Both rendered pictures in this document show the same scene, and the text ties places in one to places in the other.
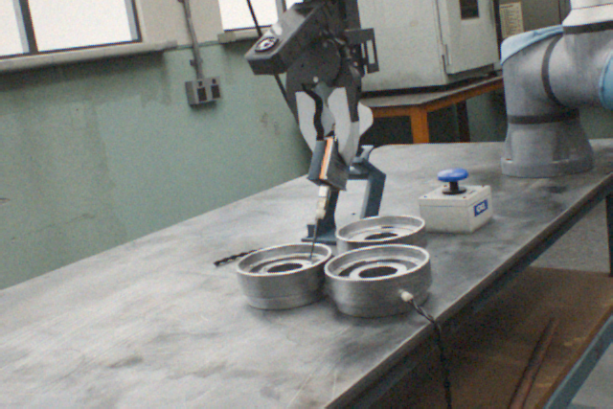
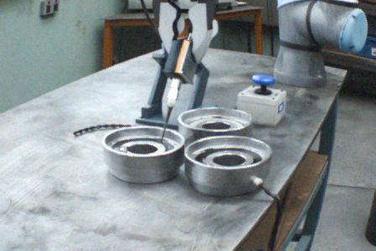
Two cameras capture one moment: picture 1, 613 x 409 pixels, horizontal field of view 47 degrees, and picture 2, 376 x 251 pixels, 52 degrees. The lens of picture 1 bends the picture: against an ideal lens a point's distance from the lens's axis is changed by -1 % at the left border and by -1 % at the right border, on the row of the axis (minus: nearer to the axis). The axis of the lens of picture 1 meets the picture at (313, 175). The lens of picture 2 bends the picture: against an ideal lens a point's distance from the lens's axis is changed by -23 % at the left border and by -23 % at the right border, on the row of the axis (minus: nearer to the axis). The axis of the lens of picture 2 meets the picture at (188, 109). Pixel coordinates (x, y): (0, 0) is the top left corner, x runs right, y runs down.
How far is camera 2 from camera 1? 0.20 m
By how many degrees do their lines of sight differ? 14
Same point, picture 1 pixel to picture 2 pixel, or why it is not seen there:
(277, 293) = (142, 171)
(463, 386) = not seen: hidden behind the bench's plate
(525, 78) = (295, 19)
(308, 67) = not seen: outside the picture
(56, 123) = not seen: outside the picture
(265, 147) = (75, 42)
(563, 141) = (314, 65)
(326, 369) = (206, 238)
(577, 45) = (328, 9)
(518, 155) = (288, 69)
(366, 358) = (235, 230)
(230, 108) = (60, 18)
